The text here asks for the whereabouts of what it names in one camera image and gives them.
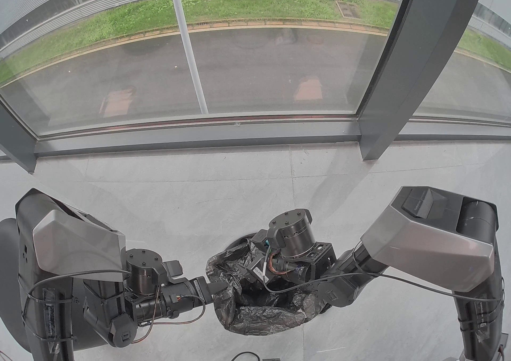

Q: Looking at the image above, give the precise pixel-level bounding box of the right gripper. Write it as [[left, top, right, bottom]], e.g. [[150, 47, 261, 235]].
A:
[[239, 252, 280, 286]]

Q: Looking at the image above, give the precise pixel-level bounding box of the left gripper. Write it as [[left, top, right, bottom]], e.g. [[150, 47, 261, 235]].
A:
[[154, 276, 228, 319]]

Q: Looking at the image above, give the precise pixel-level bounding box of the black plastic bag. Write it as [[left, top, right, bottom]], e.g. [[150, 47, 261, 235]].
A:
[[205, 242, 332, 338]]

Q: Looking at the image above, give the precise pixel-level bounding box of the window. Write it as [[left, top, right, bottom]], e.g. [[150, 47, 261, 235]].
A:
[[0, 0, 511, 174]]

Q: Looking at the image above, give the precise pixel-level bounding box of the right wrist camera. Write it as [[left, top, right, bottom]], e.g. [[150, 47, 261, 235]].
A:
[[250, 229, 276, 255]]

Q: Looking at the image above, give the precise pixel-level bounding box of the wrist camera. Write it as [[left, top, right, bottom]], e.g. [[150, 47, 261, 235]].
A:
[[161, 259, 185, 285], [250, 229, 276, 255]]

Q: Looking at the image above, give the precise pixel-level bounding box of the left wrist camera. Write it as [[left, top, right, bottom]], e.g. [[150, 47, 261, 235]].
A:
[[161, 259, 185, 285]]

